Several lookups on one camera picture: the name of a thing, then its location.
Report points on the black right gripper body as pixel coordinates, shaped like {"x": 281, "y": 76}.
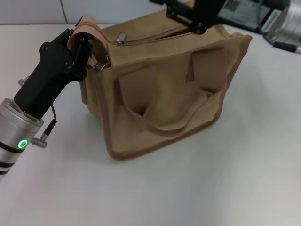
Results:
{"x": 207, "y": 11}

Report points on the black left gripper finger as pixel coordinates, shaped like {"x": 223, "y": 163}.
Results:
{"x": 83, "y": 54}
{"x": 63, "y": 37}

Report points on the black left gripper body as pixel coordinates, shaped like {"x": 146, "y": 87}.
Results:
{"x": 47, "y": 77}

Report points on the khaki canvas food bag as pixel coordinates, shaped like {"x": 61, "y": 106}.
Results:
{"x": 164, "y": 99}

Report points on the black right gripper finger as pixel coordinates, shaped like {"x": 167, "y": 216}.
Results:
{"x": 157, "y": 1}
{"x": 181, "y": 11}

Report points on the silver zipper pull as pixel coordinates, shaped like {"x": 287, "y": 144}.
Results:
{"x": 121, "y": 37}

